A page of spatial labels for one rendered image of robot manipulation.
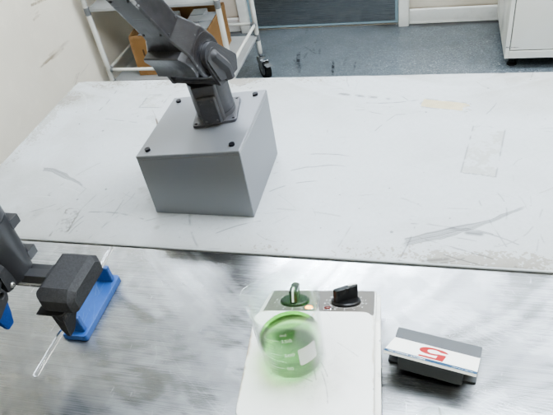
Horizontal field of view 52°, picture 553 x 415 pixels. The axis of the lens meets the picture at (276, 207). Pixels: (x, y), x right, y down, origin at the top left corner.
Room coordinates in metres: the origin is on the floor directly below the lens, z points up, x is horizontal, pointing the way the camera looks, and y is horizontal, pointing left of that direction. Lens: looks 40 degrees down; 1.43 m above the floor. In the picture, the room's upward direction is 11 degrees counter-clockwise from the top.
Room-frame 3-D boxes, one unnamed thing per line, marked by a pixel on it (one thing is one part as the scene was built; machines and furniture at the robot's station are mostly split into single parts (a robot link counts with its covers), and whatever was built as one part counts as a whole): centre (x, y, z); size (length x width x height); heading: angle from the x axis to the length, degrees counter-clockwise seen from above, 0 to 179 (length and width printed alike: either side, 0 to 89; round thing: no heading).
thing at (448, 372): (0.33, -0.13, 0.92); 0.09 x 0.06 x 0.04; 60
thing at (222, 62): (0.72, 0.07, 1.10); 0.09 x 0.07 x 0.06; 57
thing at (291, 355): (0.31, 0.01, 1.03); 0.07 x 0.06 x 0.08; 68
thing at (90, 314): (0.50, 0.25, 0.92); 0.10 x 0.03 x 0.04; 160
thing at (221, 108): (0.72, 0.06, 1.04); 0.07 x 0.07 x 0.06; 80
